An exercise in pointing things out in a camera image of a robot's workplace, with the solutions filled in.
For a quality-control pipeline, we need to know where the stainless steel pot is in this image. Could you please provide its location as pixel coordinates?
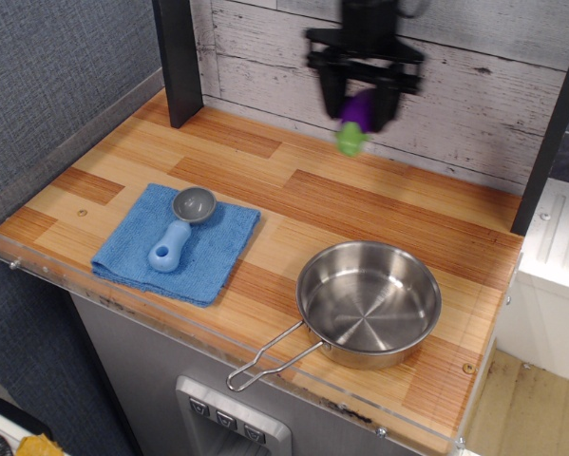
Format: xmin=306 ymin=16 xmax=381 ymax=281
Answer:
xmin=226 ymin=240 xmax=443 ymax=392

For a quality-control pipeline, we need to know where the black frame post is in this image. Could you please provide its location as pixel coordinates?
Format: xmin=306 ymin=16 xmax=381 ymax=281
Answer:
xmin=510 ymin=67 xmax=569 ymax=236
xmin=152 ymin=0 xmax=203 ymax=128

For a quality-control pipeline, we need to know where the blue grey toy scoop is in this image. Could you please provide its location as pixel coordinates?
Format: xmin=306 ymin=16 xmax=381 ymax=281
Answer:
xmin=147 ymin=186 xmax=217 ymax=273

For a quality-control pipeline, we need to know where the yellow tape lump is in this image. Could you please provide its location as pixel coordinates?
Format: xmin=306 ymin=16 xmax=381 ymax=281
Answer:
xmin=15 ymin=434 xmax=65 ymax=456

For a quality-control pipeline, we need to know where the grey cabinet front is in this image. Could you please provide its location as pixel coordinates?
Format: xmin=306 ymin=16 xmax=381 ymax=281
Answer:
xmin=73 ymin=296 xmax=411 ymax=455

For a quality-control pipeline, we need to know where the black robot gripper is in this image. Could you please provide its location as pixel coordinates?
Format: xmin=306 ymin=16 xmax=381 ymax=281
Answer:
xmin=305 ymin=1 xmax=425 ymax=133

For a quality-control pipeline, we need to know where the black left frame post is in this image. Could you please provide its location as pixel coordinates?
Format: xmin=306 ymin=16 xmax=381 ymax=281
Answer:
xmin=152 ymin=0 xmax=203 ymax=128

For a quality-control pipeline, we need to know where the black right frame post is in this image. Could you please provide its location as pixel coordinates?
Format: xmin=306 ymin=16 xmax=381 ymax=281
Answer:
xmin=510 ymin=67 xmax=569 ymax=236

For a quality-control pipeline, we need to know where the purple toy eggplant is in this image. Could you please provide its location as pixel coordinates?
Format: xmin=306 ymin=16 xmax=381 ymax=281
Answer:
xmin=335 ymin=89 xmax=373 ymax=157

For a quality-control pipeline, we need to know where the silver control panel with buttons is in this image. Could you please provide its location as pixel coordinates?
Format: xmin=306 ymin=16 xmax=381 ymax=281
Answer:
xmin=176 ymin=375 xmax=293 ymax=455

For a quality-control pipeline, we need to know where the blue folded cloth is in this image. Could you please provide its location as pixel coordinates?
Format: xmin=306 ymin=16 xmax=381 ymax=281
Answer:
xmin=91 ymin=183 xmax=261 ymax=308

